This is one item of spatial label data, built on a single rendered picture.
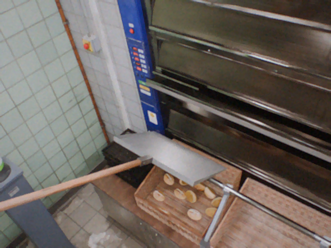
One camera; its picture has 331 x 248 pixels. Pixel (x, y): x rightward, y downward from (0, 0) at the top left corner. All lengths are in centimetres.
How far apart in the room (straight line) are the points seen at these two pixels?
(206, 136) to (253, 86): 61
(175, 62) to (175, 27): 24
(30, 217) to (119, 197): 62
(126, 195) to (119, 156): 29
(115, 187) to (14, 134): 84
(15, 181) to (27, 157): 77
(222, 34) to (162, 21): 37
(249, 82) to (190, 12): 44
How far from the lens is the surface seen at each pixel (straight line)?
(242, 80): 169
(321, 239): 160
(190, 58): 183
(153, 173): 232
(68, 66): 271
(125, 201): 242
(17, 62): 248
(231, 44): 158
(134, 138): 193
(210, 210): 222
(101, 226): 307
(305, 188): 197
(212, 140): 212
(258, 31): 152
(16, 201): 124
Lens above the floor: 255
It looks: 44 degrees down
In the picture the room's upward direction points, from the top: 10 degrees counter-clockwise
